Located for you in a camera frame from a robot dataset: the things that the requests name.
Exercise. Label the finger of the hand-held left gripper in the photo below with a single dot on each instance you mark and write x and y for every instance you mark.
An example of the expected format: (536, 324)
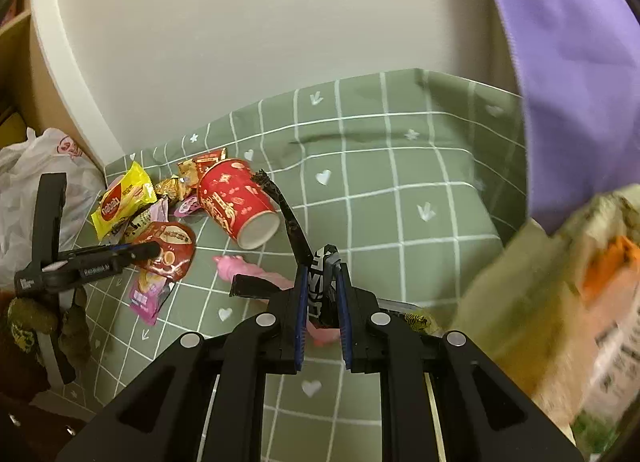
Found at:
(135, 252)

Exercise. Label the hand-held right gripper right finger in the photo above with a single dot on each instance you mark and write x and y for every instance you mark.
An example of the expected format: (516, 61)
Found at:
(345, 322)

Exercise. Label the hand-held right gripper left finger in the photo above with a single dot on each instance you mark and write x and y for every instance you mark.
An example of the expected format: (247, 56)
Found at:
(300, 322)

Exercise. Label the yellow snack packet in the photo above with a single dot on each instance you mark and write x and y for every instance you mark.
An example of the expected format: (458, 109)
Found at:
(122, 202)

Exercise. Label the black patterned wrapper strip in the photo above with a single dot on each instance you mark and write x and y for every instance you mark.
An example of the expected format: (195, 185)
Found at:
(295, 232)

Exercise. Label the red paper cup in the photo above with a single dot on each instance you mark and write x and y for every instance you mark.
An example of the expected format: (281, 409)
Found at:
(230, 202)

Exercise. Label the bin with yellow-green bag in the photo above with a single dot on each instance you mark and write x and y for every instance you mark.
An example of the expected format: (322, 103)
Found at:
(500, 292)

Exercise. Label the person's left hand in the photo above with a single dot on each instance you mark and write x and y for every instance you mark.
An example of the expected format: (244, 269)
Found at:
(30, 322)

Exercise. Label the dark red snack packet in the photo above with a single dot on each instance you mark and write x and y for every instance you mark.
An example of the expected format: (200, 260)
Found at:
(172, 247)

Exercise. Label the pink purple small packet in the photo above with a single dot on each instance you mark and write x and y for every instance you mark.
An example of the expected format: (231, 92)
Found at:
(147, 297)

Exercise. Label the white plastic bag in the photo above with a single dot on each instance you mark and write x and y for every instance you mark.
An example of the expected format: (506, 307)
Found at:
(30, 176)

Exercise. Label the gold candy wrapper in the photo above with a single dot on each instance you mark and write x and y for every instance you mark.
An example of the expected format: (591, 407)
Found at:
(187, 171)
(167, 188)

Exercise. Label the yellow black patterned wrapper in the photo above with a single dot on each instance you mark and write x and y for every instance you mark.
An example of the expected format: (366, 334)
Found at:
(419, 322)

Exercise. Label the pink caterpillar toy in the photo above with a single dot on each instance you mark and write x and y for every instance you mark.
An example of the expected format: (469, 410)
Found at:
(240, 267)

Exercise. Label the green checked bed sheet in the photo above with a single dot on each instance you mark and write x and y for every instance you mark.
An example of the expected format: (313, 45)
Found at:
(375, 181)

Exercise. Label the wooden shelf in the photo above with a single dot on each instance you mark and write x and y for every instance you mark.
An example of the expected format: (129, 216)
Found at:
(12, 66)

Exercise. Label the orange white packet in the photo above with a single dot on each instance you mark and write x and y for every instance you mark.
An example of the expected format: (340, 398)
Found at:
(610, 267)

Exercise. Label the purple pillow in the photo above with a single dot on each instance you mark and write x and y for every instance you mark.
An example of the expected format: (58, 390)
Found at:
(575, 66)

